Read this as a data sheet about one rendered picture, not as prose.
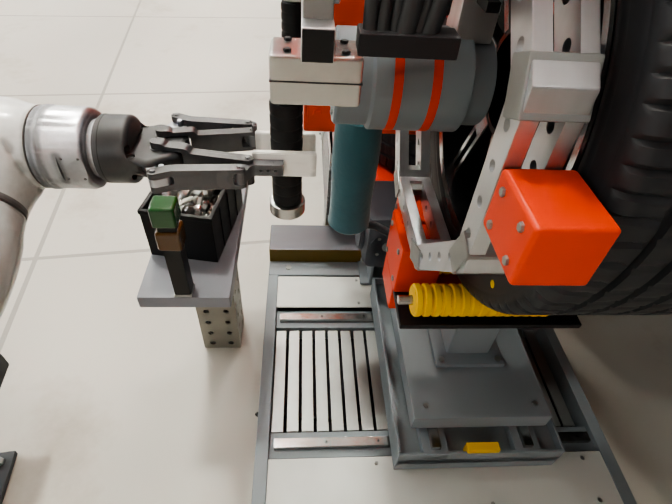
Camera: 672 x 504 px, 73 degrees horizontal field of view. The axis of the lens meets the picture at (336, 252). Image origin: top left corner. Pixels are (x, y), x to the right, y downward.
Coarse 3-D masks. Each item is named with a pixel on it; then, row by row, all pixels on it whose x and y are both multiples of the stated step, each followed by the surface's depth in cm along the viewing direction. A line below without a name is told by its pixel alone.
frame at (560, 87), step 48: (528, 0) 38; (576, 0) 39; (528, 48) 38; (576, 48) 38; (528, 96) 38; (576, 96) 38; (528, 144) 41; (432, 192) 84; (480, 192) 48; (432, 240) 75; (480, 240) 49
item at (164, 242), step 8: (160, 232) 73; (168, 232) 74; (176, 232) 74; (184, 232) 77; (160, 240) 74; (168, 240) 74; (176, 240) 74; (184, 240) 77; (160, 248) 75; (168, 248) 75; (176, 248) 75
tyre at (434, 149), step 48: (624, 0) 39; (624, 48) 39; (624, 96) 38; (432, 144) 94; (624, 144) 38; (624, 192) 40; (624, 240) 42; (480, 288) 69; (528, 288) 54; (576, 288) 48; (624, 288) 48
